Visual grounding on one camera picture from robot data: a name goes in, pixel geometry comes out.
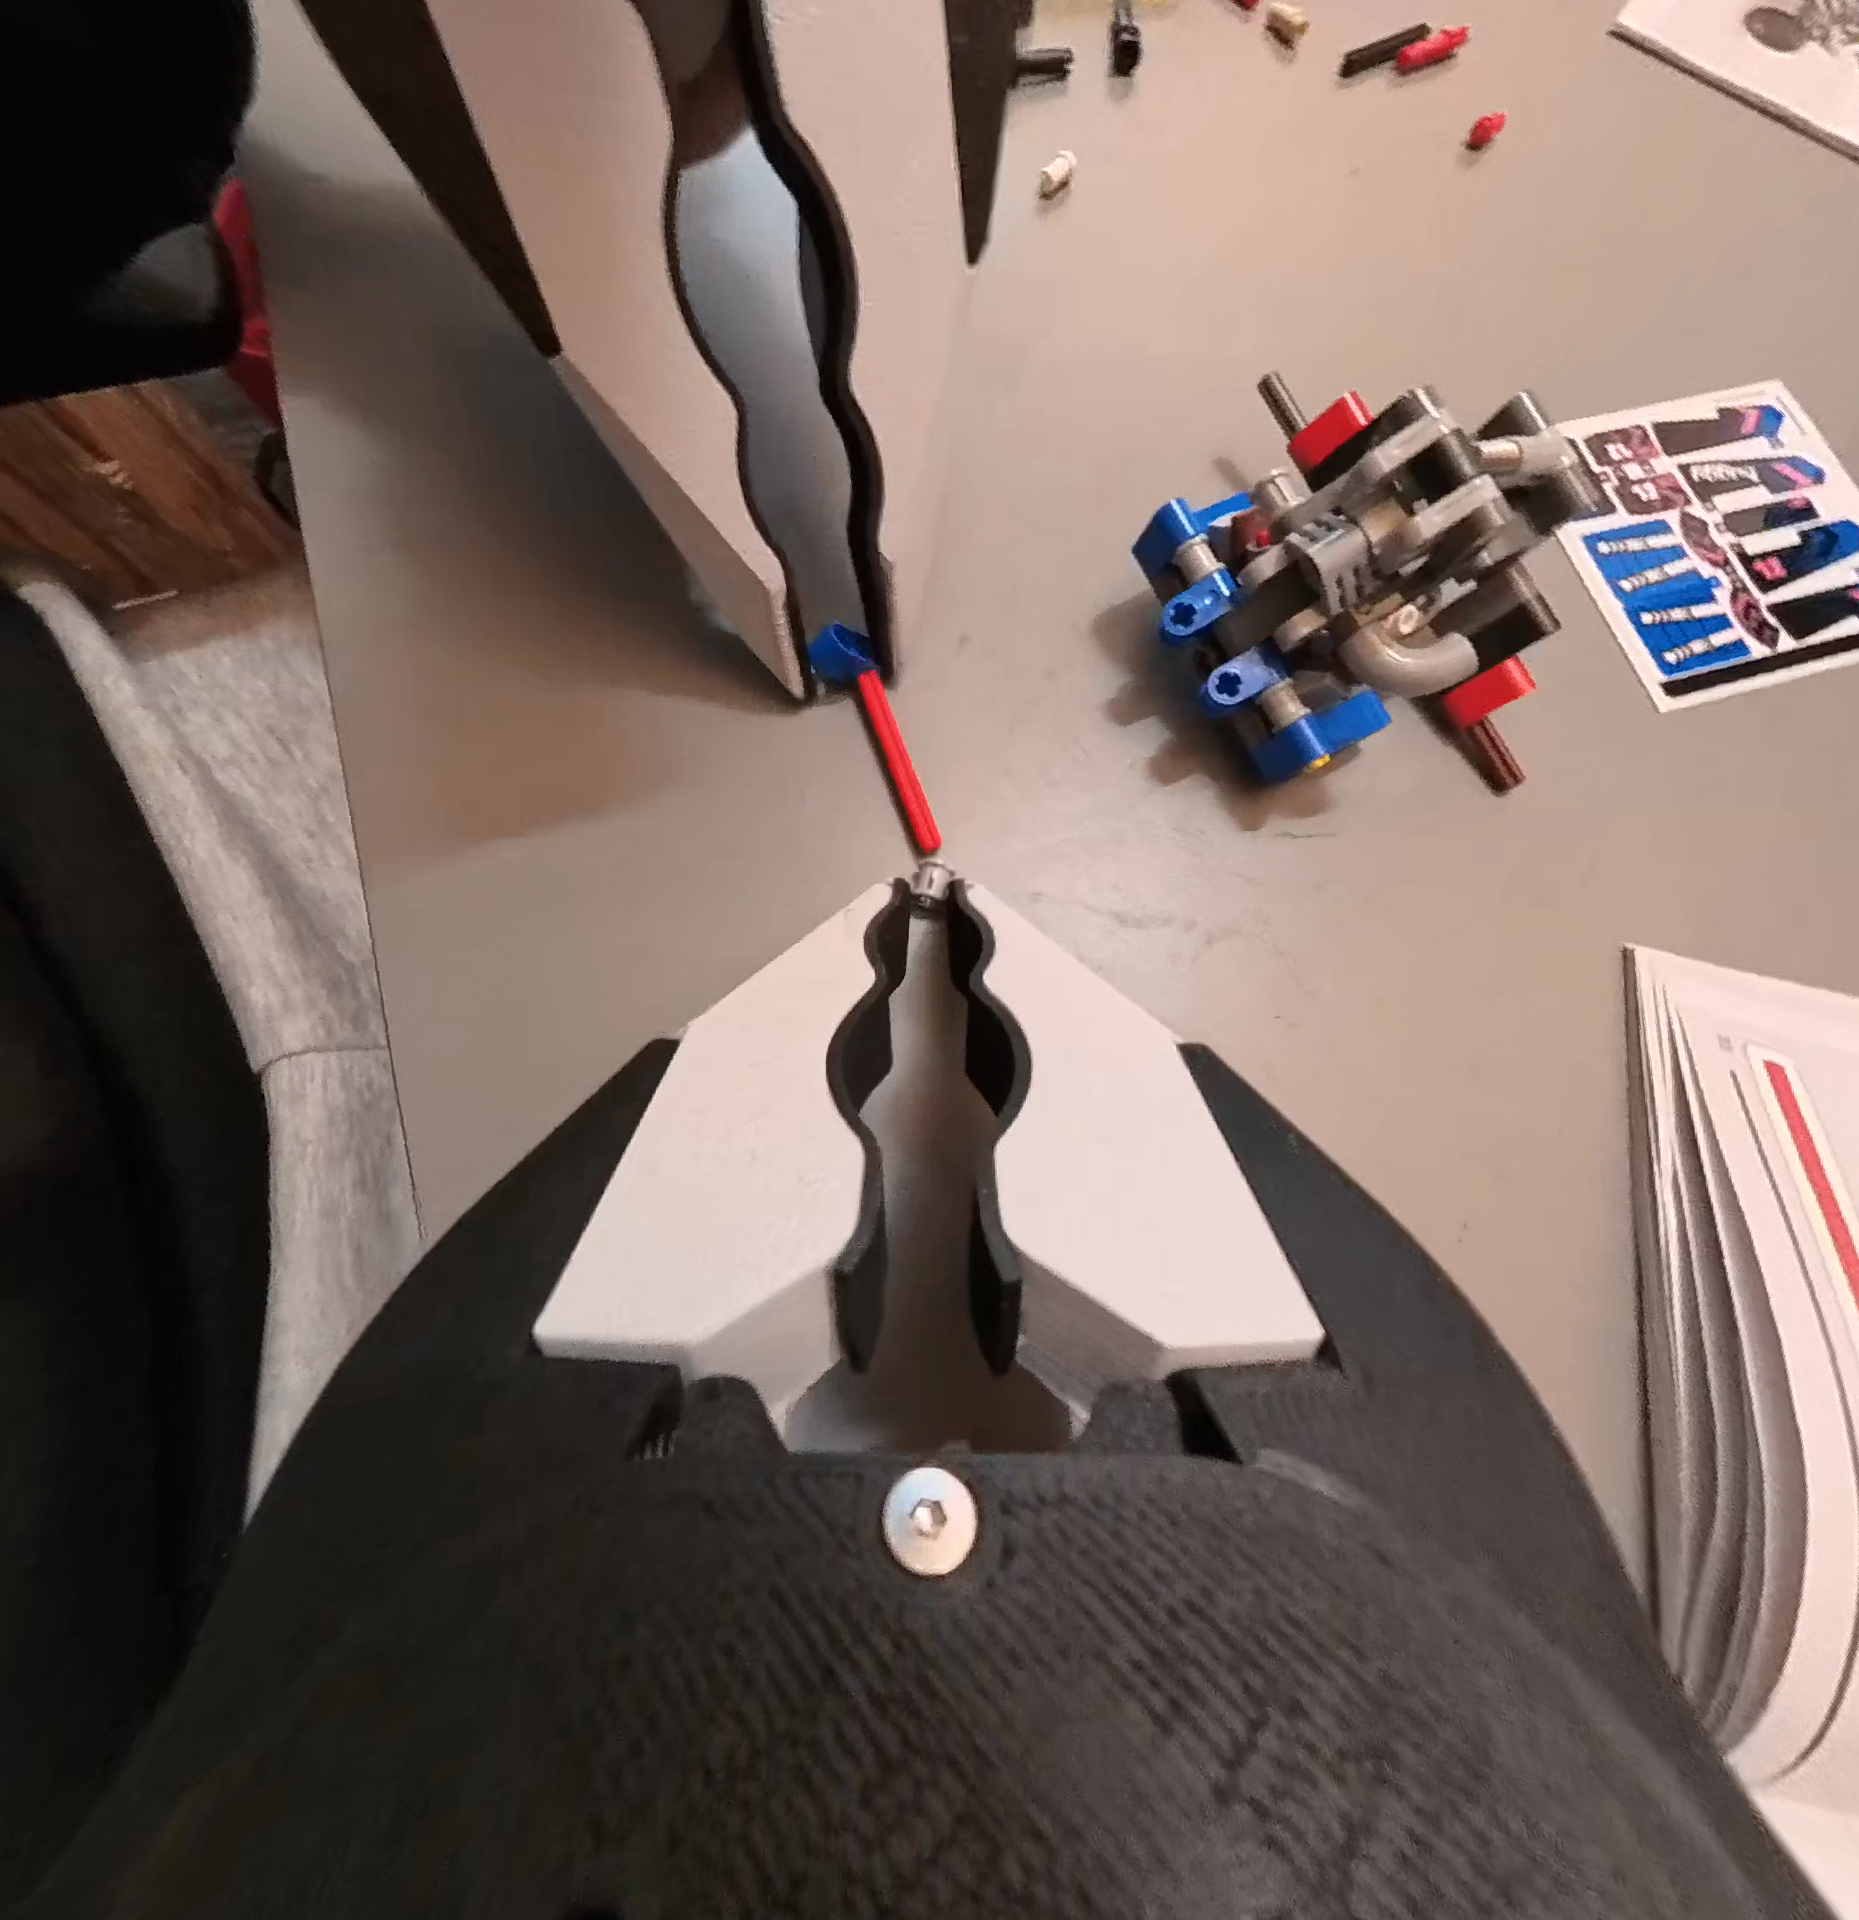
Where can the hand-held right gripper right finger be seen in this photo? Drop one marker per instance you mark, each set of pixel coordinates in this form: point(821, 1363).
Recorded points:
point(1140, 1201)

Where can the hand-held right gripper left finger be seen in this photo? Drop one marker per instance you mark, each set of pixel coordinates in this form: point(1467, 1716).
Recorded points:
point(688, 1201)

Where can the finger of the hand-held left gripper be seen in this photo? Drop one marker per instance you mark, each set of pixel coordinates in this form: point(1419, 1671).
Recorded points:
point(614, 253)
point(897, 225)

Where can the small grey lego bush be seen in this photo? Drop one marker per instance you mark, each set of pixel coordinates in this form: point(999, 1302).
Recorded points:
point(932, 876)

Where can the blue lego connector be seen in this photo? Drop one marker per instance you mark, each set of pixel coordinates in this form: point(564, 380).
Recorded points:
point(837, 652)

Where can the red lego axle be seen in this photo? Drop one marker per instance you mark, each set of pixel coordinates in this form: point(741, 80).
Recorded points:
point(897, 763)

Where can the white lego pin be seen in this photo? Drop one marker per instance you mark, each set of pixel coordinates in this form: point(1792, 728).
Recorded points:
point(1059, 171)

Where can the black lego pin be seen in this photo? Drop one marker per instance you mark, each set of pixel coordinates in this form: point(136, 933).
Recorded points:
point(1041, 62)

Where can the black lego connector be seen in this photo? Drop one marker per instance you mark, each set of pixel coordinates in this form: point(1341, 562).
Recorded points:
point(1123, 37)

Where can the tan lego pin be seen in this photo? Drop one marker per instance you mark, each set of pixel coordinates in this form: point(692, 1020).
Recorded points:
point(1285, 21)

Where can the black lego axle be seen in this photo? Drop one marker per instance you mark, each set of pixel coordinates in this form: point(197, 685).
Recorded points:
point(1380, 52)

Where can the partly built lego vehicle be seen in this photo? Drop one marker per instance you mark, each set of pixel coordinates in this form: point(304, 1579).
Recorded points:
point(1380, 553)

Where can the small red lego pin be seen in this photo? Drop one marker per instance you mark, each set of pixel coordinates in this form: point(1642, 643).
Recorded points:
point(1485, 129)

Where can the open lego instruction booklet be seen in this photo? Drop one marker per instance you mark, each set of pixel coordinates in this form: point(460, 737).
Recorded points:
point(1769, 1348)

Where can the lego sticker sheet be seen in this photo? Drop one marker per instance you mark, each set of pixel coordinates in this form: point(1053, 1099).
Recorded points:
point(1738, 570)

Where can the red object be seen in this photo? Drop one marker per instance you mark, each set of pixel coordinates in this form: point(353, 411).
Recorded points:
point(246, 301)

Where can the black bulky object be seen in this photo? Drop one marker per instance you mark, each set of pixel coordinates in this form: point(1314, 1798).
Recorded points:
point(87, 180)

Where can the person's grey sweatshirt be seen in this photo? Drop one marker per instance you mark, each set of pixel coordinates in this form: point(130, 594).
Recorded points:
point(269, 899)

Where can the person's dark trousers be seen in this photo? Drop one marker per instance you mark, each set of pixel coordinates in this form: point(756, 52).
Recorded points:
point(74, 1201)

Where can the closed printed booklet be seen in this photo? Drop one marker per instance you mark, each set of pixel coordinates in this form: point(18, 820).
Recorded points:
point(1786, 59)

